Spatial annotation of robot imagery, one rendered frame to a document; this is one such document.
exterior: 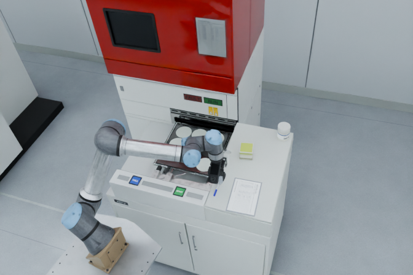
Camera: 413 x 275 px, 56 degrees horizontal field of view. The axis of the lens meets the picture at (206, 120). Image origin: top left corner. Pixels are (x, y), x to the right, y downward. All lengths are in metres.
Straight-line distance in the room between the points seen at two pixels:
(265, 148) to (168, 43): 0.80
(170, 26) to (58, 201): 1.99
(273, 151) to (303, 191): 1.09
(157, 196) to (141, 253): 0.30
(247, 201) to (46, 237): 1.84
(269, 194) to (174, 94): 0.85
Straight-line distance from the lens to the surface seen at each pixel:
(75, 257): 2.18
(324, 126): 3.77
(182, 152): 1.69
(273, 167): 2.14
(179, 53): 2.10
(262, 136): 2.29
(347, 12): 3.52
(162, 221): 2.31
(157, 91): 2.43
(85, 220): 1.93
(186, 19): 1.97
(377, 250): 3.11
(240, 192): 2.03
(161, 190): 2.09
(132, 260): 2.08
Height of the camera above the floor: 2.64
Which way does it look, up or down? 44 degrees down
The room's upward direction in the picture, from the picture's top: 5 degrees counter-clockwise
